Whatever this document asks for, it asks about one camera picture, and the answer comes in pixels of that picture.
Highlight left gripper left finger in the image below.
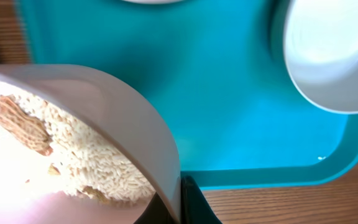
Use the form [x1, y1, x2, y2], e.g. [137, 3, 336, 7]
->
[134, 193, 179, 224]

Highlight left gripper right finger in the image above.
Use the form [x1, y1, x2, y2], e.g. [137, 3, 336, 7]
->
[181, 175, 222, 224]

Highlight rice leftovers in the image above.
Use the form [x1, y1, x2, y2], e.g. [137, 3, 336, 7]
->
[10, 90, 155, 207]

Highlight peanut shell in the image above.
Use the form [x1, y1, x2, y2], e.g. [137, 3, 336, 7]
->
[0, 95, 53, 156]

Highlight teal plastic serving tray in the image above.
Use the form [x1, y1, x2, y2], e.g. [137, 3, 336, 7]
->
[17, 0, 358, 190]

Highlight large pink plate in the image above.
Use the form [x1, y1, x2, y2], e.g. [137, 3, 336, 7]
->
[123, 0, 182, 4]

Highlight grey bowl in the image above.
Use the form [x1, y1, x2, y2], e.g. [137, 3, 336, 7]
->
[269, 0, 358, 114]

